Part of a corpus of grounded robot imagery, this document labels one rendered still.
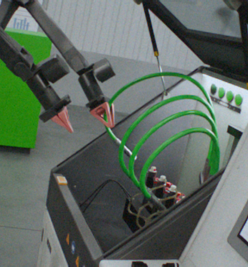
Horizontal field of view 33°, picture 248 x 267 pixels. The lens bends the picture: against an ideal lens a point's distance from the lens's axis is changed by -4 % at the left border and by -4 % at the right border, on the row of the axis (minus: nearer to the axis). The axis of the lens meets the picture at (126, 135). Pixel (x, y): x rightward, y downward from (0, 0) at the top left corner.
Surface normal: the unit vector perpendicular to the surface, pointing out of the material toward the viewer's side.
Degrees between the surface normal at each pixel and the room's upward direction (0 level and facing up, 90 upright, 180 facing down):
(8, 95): 90
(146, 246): 90
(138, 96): 90
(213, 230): 76
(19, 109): 90
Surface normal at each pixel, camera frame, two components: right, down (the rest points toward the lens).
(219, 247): -0.85, -0.33
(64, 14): 0.19, 0.28
